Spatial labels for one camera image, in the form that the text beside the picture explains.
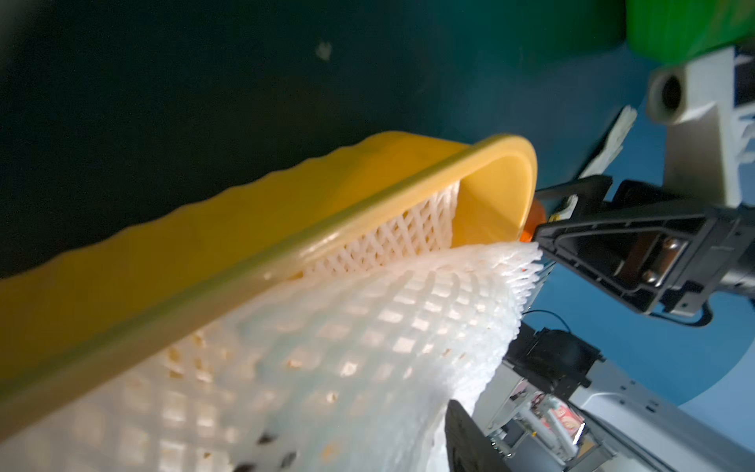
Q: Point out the right green plastic basket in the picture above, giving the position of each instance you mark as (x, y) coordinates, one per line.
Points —
(675, 31)

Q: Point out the white cotton work glove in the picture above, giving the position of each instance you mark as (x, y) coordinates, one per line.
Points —
(613, 143)

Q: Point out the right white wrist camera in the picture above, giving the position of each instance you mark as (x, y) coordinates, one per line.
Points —
(707, 107)

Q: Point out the yellow plastic tray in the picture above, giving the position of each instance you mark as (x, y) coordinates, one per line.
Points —
(85, 316)

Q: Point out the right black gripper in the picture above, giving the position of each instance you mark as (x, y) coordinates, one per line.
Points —
(672, 254)

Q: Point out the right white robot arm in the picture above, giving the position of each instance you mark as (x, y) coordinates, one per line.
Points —
(639, 422)

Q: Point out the white foam net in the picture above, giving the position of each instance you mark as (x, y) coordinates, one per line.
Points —
(425, 227)
(323, 373)

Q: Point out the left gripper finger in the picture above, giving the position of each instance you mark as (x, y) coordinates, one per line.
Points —
(467, 448)

